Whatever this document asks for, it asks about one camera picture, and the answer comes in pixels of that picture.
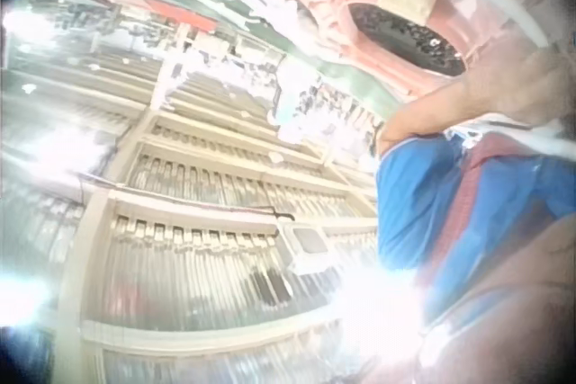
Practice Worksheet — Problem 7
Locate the dark heap of small pieces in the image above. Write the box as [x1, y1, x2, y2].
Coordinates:
[347, 2, 467, 77]

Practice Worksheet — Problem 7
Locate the small white screen device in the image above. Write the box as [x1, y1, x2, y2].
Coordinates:
[279, 220, 329, 275]

